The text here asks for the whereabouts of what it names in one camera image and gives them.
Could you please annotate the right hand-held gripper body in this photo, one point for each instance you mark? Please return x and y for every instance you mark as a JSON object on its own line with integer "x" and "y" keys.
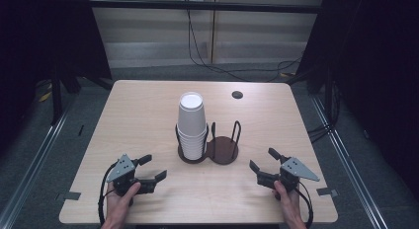
{"x": 293, "y": 171}

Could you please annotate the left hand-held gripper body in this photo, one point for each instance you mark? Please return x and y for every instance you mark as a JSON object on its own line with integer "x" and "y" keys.
{"x": 122, "y": 169}

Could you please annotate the stack of white paper cups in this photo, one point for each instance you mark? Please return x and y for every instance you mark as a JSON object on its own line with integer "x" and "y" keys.
{"x": 191, "y": 123}

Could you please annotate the person's right hand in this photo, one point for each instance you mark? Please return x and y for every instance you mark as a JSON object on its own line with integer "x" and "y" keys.
{"x": 291, "y": 204}

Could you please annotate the person's left hand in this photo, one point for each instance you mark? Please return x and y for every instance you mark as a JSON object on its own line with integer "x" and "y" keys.
{"x": 118, "y": 204}

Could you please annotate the grey tape strip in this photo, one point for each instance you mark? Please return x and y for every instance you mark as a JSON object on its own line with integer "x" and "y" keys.
{"x": 327, "y": 191}
{"x": 69, "y": 196}

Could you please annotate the round table grommet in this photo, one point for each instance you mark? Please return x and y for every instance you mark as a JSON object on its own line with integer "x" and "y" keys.
{"x": 237, "y": 94}

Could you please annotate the yellow floor tape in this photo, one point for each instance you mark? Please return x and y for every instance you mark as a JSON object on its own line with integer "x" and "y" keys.
{"x": 45, "y": 95}

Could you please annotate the black curtain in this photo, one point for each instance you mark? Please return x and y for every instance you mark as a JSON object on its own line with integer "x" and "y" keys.
{"x": 378, "y": 74}
{"x": 39, "y": 41}

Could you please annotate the black horizontal bar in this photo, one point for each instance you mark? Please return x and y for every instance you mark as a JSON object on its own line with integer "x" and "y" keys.
{"x": 197, "y": 6}

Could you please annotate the metal floor rail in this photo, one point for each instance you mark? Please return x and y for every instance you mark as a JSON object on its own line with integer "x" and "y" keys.
{"x": 36, "y": 156}
{"x": 349, "y": 163}

